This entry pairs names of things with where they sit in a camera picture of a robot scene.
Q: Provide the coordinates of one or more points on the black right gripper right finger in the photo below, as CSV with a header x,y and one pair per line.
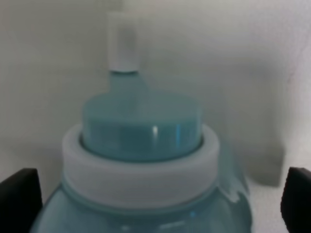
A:
x,y
296,201

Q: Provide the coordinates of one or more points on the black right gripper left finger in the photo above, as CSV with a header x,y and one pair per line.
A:
x,y
20,201

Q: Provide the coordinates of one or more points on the teal pencil sharpener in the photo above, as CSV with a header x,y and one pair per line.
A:
x,y
142,160

